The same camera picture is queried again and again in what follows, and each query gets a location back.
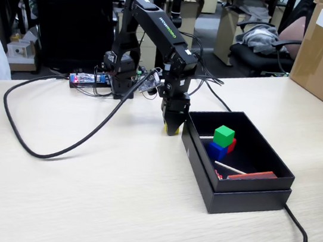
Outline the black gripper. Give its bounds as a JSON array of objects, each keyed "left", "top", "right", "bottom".
[{"left": 156, "top": 90, "right": 192, "bottom": 139}]

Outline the yellow wooden cube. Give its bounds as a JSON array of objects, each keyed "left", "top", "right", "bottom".
[{"left": 161, "top": 120, "right": 184, "bottom": 138}]

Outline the blue wooden cube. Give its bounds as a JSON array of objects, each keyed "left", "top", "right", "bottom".
[{"left": 206, "top": 140, "right": 229, "bottom": 163}]

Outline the green wooden cube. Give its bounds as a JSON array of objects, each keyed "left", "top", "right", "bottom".
[{"left": 212, "top": 124, "right": 237, "bottom": 149}]

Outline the red wooden cube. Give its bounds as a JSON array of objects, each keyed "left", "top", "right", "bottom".
[{"left": 225, "top": 137, "right": 237, "bottom": 155}]

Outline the black cardboard box tray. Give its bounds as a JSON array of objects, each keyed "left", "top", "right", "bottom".
[{"left": 176, "top": 103, "right": 304, "bottom": 203}]

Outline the black open box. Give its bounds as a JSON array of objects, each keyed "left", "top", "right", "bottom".
[{"left": 171, "top": 120, "right": 300, "bottom": 225}]

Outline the small white cardboard box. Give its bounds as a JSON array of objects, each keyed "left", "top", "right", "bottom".
[{"left": 4, "top": 38, "right": 39, "bottom": 68}]

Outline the beige drawer cabinet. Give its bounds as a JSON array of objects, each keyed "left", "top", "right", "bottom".
[{"left": 131, "top": 29, "right": 163, "bottom": 70}]

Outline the long white stick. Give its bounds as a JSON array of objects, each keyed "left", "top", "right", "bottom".
[{"left": 213, "top": 160, "right": 248, "bottom": 175}]

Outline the robot controller board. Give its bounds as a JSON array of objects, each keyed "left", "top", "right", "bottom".
[{"left": 68, "top": 69, "right": 110, "bottom": 93}]

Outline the beige desk cabinet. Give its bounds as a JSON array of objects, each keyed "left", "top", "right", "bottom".
[{"left": 211, "top": 2, "right": 274, "bottom": 72}]

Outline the flat red orange block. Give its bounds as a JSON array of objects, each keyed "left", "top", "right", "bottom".
[{"left": 227, "top": 165, "right": 278, "bottom": 187}]

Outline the black office chair with armrests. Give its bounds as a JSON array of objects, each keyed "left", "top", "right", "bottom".
[{"left": 225, "top": 16, "right": 305, "bottom": 84}]

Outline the grey clothes pile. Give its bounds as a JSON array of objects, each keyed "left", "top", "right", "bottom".
[{"left": 238, "top": 20, "right": 293, "bottom": 58}]

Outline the black mesh office chair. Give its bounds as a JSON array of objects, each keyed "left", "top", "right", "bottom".
[{"left": 17, "top": 0, "right": 121, "bottom": 81}]

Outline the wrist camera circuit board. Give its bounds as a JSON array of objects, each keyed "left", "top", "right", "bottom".
[{"left": 136, "top": 65, "right": 166, "bottom": 98}]

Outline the black camera stand pole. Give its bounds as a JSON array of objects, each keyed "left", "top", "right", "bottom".
[{"left": 166, "top": 0, "right": 186, "bottom": 31}]

